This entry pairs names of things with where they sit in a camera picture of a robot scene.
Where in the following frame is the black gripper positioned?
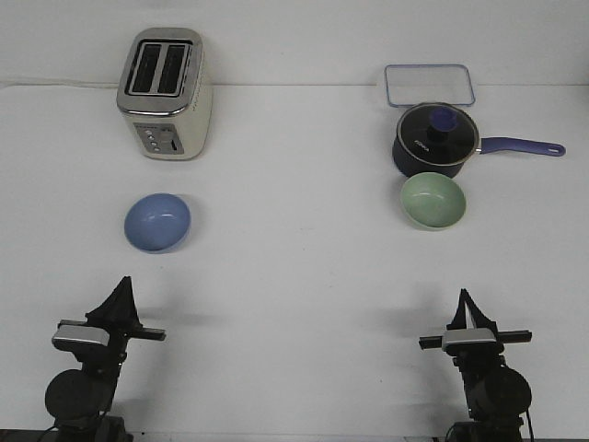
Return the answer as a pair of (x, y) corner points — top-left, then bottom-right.
(419, 288), (532, 367)
(58, 276), (167, 366)

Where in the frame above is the blue bowl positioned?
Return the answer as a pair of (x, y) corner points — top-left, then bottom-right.
(123, 193), (191, 253)

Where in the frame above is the green bowl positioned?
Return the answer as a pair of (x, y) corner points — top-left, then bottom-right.
(399, 172), (467, 231)

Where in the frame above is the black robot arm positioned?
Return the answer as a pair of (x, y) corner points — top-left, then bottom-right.
(419, 288), (532, 441)
(44, 276), (166, 441)

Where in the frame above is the dark blue saucepan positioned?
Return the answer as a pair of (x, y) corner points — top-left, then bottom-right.
(392, 131), (566, 178)

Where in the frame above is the glass pot lid blue knob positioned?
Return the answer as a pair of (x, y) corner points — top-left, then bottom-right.
(397, 102), (479, 143)

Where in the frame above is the cream two-slot toaster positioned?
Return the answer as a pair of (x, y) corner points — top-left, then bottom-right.
(116, 28), (214, 161)

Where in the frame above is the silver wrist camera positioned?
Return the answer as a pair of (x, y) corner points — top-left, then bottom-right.
(441, 328), (497, 352)
(52, 324), (110, 348)

